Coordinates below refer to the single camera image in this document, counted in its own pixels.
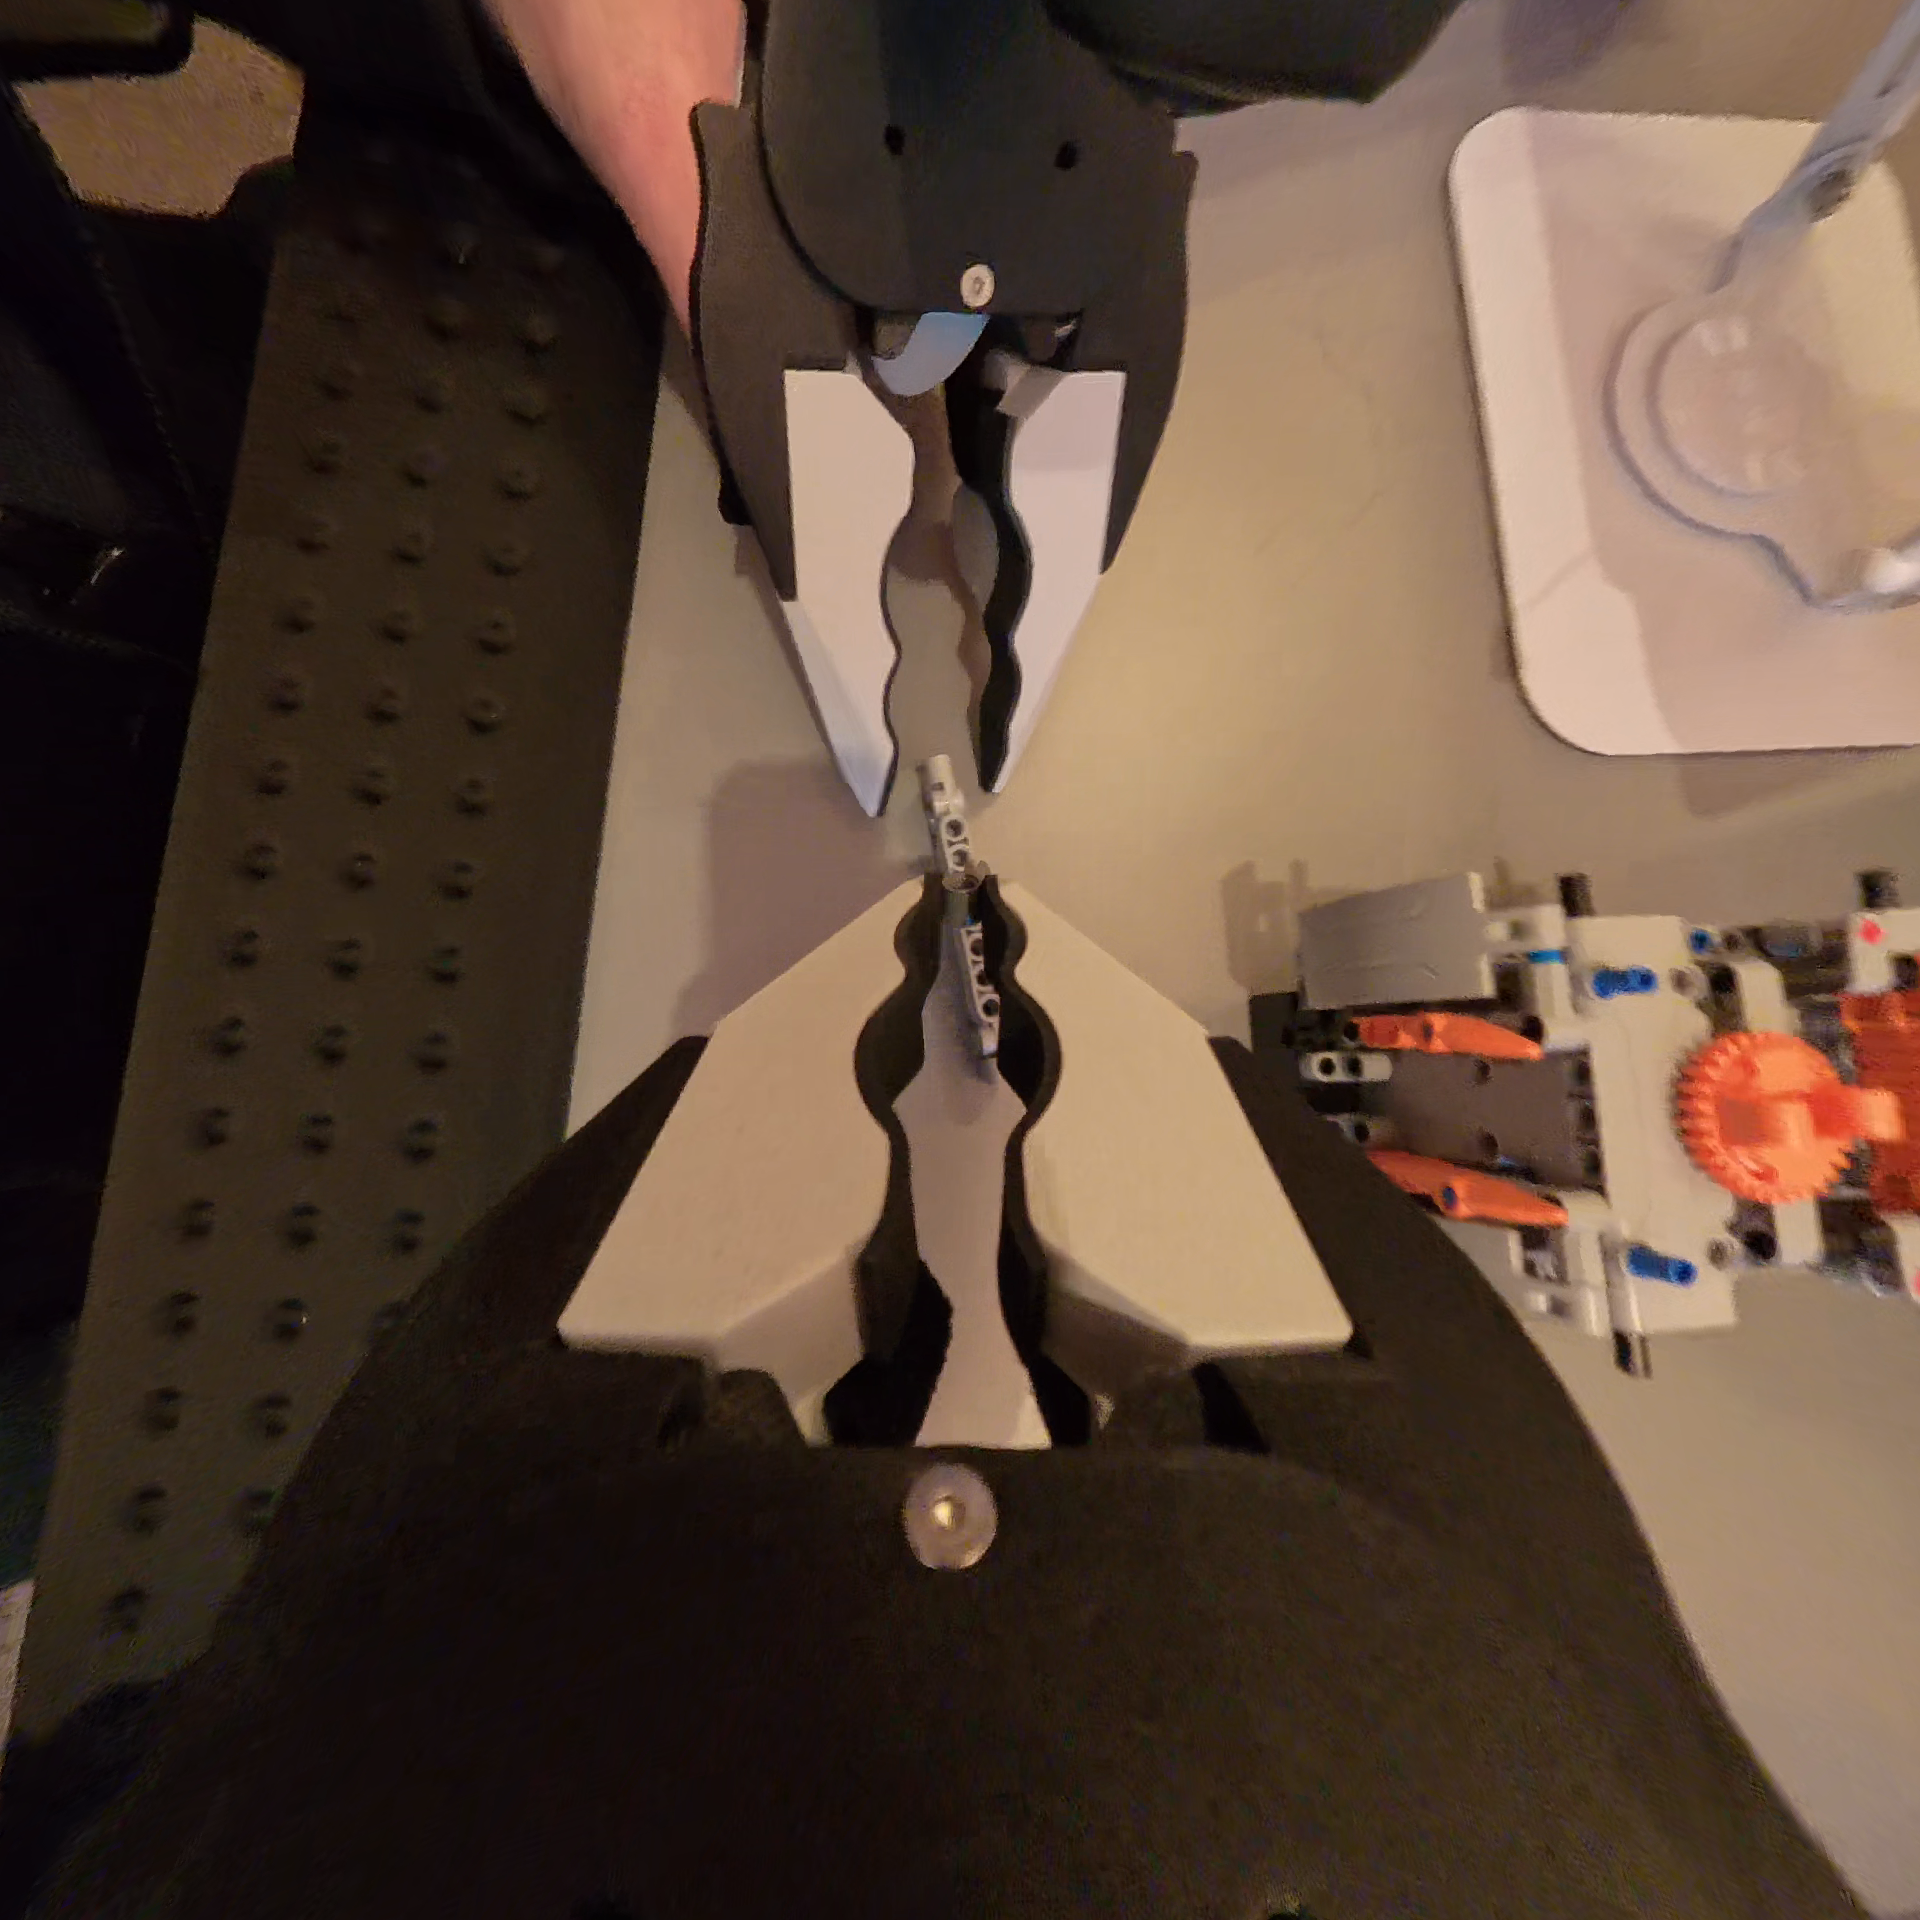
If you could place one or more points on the grey long toy brick beam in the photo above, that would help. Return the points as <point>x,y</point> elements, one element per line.
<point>960,916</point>

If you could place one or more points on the white metal board stand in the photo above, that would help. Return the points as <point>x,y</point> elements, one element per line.
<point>1560,452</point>

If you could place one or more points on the grey orange toy brick model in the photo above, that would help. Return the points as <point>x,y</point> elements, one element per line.
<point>1650,1049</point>

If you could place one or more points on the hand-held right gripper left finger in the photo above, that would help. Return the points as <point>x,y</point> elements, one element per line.
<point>720,1201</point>

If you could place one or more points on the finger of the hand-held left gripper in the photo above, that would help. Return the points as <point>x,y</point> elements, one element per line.
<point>832,525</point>
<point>1072,495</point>

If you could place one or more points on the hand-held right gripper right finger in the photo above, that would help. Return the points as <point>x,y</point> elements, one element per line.
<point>1184,1201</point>

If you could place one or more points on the grey curved toy brick panel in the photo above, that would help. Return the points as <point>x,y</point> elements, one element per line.
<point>1394,938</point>

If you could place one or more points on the person's left hand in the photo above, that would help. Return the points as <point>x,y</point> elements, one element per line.
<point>628,105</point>

